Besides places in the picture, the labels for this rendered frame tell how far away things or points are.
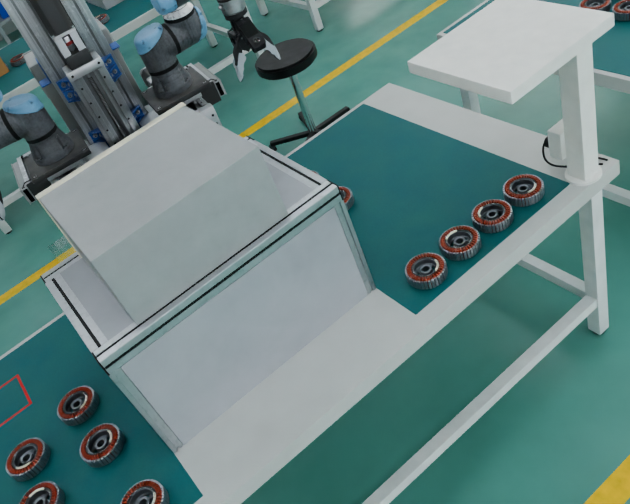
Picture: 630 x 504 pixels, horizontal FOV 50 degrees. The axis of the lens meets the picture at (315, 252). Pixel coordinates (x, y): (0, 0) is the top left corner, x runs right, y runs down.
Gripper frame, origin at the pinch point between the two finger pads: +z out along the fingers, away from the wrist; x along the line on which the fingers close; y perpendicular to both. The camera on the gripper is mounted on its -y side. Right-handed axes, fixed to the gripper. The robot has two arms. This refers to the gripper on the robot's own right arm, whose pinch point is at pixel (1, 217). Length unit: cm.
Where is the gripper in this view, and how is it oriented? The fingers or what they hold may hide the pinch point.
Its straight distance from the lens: 218.2
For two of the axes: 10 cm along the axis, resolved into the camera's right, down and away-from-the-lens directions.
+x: -8.3, 5.2, -1.8
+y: -4.6, -4.8, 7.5
